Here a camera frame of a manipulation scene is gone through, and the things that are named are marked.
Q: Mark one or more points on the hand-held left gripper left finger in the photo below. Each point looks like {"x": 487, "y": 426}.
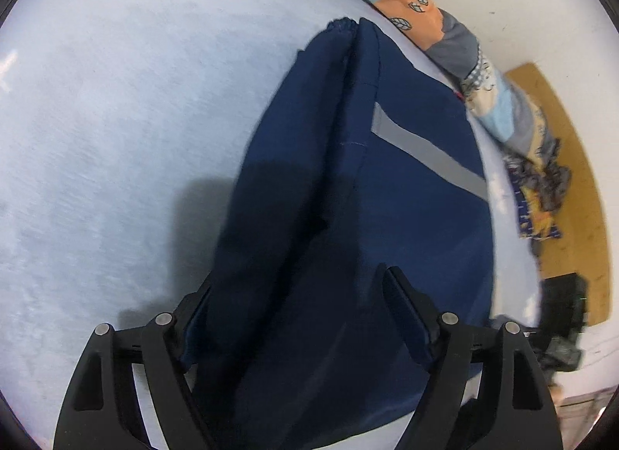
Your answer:
{"x": 183, "y": 322}

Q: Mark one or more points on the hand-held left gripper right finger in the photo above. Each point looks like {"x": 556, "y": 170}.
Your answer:
{"x": 406, "y": 314}

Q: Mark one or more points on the star print blue yellow cloth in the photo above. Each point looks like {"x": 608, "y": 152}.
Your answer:
{"x": 534, "y": 198}

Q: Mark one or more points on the yellow wooden board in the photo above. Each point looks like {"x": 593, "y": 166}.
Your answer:
{"x": 575, "y": 164}

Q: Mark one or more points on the light blue bed sheet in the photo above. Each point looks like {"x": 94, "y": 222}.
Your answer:
{"x": 121, "y": 164}

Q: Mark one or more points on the wooden bed frame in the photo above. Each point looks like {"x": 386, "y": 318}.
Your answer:
{"x": 582, "y": 401}

